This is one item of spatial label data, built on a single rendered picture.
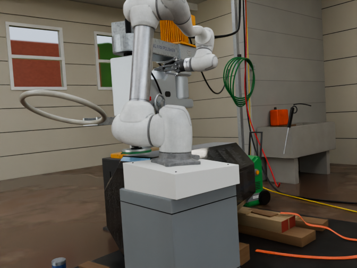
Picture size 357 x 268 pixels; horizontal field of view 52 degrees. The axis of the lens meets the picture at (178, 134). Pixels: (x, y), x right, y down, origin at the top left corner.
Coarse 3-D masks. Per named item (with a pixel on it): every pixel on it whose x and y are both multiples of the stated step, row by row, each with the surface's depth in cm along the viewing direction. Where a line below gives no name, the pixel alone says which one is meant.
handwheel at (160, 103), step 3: (156, 96) 265; (162, 96) 271; (156, 99) 264; (162, 99) 272; (159, 102) 267; (162, 102) 269; (165, 102) 274; (156, 105) 264; (159, 105) 268; (162, 105) 269; (156, 108) 264; (159, 108) 269; (156, 111) 265
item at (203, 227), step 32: (128, 192) 170; (224, 192) 166; (128, 224) 172; (160, 224) 153; (192, 224) 154; (224, 224) 166; (128, 256) 175; (160, 256) 154; (192, 256) 154; (224, 256) 166
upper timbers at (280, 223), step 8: (248, 208) 351; (240, 216) 334; (248, 216) 328; (256, 216) 323; (264, 216) 322; (272, 216) 320; (280, 216) 319; (288, 216) 317; (240, 224) 335; (248, 224) 329; (256, 224) 323; (264, 224) 317; (272, 224) 311; (280, 224) 305; (288, 224) 314; (280, 232) 306
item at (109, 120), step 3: (96, 117) 226; (99, 117) 227; (108, 117) 234; (111, 117) 236; (114, 117) 239; (84, 120) 231; (87, 120) 233; (108, 120) 234; (111, 120) 236; (102, 123) 229; (105, 123) 231; (108, 123) 234; (111, 123) 236
